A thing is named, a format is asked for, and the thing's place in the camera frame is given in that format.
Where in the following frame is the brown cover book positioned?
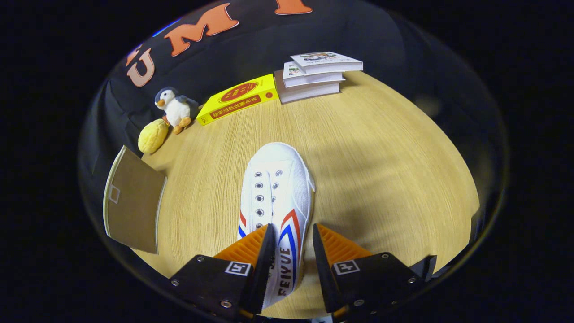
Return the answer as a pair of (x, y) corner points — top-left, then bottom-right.
(274, 70), (341, 105)

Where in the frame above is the penguin plush toy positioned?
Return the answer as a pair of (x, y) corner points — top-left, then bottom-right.
(154, 87), (200, 135)

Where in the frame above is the white book floral cover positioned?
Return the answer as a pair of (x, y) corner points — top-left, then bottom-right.
(290, 51), (364, 76)

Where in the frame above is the yellow plush ball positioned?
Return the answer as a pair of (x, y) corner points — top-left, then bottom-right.
(137, 118), (170, 154)

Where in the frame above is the black backdrop cloth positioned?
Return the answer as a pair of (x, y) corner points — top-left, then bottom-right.
(81, 0), (507, 216)

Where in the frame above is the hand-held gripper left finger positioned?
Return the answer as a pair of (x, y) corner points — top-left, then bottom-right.
(168, 223), (275, 320)

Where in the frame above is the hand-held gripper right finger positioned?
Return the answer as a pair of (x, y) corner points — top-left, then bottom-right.
(313, 223), (424, 320)

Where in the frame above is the yellow book red label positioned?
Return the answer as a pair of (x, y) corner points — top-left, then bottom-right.
(196, 74), (279, 127)

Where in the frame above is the brown fabric storage box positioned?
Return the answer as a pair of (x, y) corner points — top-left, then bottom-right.
(103, 145), (167, 255)

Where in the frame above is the white canvas shoe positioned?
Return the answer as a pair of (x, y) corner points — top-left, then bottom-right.
(237, 142), (315, 309)

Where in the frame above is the white book green print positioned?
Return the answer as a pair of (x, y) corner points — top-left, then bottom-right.
(283, 61), (346, 88)

